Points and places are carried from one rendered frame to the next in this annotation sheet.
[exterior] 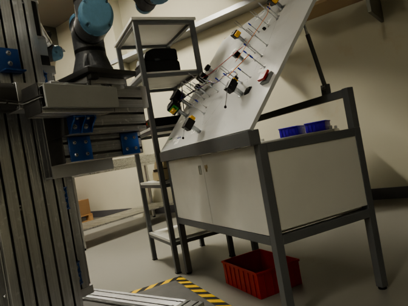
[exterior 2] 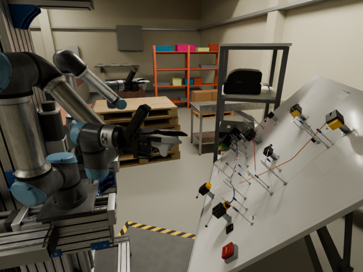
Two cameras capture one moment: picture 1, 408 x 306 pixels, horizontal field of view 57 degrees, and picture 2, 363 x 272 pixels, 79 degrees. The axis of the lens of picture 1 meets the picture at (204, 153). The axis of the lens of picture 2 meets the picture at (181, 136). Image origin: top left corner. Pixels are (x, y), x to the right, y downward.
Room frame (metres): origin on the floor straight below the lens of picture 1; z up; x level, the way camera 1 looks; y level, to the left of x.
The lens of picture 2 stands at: (1.11, -0.58, 1.82)
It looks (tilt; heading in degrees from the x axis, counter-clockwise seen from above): 22 degrees down; 40
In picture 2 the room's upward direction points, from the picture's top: straight up
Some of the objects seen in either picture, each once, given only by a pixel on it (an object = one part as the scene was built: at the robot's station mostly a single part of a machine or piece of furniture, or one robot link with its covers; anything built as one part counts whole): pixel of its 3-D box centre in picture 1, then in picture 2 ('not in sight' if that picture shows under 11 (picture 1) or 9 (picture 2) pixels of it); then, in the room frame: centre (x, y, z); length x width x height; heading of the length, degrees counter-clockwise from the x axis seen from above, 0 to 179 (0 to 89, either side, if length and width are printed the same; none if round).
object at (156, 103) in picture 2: not in sight; (137, 129); (3.46, 2.36, 0.48); 1.34 x 0.92 x 0.95; 147
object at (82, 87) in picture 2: not in sight; (74, 92); (4.71, 7.28, 0.36); 2.09 x 0.68 x 0.71; 53
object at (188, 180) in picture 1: (189, 189); not in sight; (2.38, 0.13, 0.60); 0.55 x 0.02 x 0.39; 25
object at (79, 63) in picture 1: (91, 64); (68, 189); (1.44, 0.36, 1.21); 0.15 x 0.15 x 0.10
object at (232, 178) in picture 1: (231, 190); not in sight; (1.88, -0.10, 0.60); 0.55 x 0.03 x 0.39; 25
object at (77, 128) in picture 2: not in sight; (91, 135); (1.44, 0.07, 1.56); 0.11 x 0.08 x 0.09; 117
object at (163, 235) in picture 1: (172, 144); (241, 144); (3.05, 0.24, 0.92); 0.60 x 0.50 x 1.85; 25
